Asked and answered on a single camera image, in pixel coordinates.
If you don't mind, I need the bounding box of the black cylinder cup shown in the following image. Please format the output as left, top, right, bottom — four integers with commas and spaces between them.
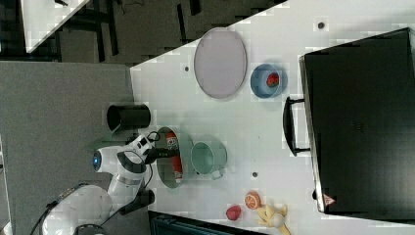
107, 104, 151, 132

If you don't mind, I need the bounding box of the blue bowl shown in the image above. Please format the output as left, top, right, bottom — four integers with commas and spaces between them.
251, 64, 288, 99

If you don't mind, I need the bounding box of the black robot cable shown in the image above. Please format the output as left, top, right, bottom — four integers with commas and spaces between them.
28, 130, 161, 235

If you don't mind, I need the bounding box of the green mug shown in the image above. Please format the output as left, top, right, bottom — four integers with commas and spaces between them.
191, 141, 227, 180

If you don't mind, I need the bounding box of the red strawberry in bowl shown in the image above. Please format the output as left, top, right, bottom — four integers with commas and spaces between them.
266, 72, 280, 88

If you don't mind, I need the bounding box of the yellow plush toy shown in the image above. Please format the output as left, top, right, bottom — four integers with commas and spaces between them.
256, 205, 292, 235

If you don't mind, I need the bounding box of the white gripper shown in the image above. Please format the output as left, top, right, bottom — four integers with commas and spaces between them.
128, 135, 179, 165

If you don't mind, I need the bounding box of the orange slice toy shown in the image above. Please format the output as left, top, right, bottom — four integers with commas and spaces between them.
244, 191, 261, 210

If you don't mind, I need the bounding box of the black toaster oven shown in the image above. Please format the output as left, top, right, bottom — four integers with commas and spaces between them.
299, 27, 415, 224

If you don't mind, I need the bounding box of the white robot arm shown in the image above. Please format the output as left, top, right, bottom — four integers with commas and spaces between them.
30, 135, 179, 235

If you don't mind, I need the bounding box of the grey oval plate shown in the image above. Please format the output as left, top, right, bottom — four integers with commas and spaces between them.
194, 27, 247, 99

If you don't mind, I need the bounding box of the red plush ketchup bottle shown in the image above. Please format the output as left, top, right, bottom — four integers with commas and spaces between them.
166, 131, 183, 183

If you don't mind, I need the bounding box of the red strawberry toy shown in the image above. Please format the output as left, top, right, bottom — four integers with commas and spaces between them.
226, 205, 242, 221

